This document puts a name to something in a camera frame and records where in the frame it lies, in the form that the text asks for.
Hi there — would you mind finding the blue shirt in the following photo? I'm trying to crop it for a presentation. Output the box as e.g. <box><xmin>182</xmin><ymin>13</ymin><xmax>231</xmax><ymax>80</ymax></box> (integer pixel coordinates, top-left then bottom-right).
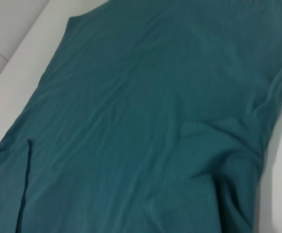
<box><xmin>0</xmin><ymin>0</ymin><xmax>282</xmax><ymax>233</ymax></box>

